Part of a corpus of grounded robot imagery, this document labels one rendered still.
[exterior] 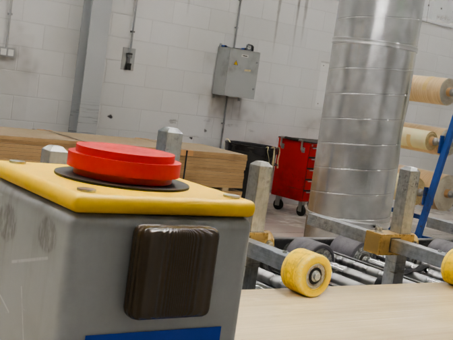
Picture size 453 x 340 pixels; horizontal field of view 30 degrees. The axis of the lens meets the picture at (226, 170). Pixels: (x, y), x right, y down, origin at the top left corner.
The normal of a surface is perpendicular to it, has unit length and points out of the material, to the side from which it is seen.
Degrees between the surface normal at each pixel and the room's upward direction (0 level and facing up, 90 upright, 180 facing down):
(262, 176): 90
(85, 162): 90
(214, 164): 90
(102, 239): 90
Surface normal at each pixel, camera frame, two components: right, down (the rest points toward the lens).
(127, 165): 0.12, 0.11
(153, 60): 0.58, 0.16
